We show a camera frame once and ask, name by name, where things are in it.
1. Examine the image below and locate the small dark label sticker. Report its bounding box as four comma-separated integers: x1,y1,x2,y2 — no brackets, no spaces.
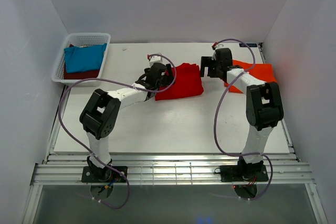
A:
239,43,258,48

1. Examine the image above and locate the white plastic basket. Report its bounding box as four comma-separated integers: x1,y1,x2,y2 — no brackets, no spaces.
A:
51,33,111,87

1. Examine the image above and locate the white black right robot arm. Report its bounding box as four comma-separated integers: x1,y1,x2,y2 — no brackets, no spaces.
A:
200,46,283,183

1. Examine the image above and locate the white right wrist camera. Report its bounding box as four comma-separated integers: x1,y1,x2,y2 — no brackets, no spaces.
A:
212,42,224,60

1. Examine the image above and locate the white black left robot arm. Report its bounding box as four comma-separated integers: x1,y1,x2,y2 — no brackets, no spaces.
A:
79,62,174,182

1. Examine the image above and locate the orange folded t shirt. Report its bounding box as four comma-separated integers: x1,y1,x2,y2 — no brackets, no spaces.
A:
229,60,277,94

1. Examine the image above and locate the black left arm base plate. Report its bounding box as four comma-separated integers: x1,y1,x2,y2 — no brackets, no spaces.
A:
81,166,125,183

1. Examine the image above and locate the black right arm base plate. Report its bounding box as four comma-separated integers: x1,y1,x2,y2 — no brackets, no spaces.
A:
218,165,269,182

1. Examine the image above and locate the aluminium frame rail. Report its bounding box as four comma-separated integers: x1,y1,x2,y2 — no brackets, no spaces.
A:
23,152,328,223

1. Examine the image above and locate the dark red folded t shirt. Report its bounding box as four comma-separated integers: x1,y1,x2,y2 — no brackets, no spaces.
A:
64,44,100,80

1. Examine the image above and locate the blue folded t shirt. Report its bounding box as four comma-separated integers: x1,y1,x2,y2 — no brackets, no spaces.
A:
64,43,107,73

